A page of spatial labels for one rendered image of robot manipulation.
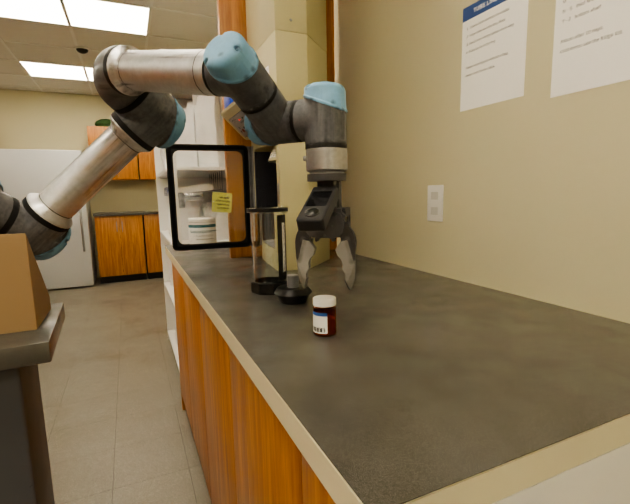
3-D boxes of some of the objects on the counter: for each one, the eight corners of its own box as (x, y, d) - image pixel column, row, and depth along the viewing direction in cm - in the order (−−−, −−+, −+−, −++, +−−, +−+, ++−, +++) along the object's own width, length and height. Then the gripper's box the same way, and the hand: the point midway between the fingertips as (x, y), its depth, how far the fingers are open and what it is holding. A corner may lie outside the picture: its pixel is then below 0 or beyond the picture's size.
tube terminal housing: (311, 253, 179) (307, 66, 168) (347, 264, 149) (345, 39, 138) (255, 258, 169) (247, 60, 158) (282, 270, 139) (275, 29, 128)
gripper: (368, 173, 78) (369, 282, 81) (296, 176, 81) (299, 280, 84) (363, 171, 69) (363, 293, 72) (283, 174, 73) (287, 290, 76)
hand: (326, 284), depth 75 cm, fingers open, 8 cm apart
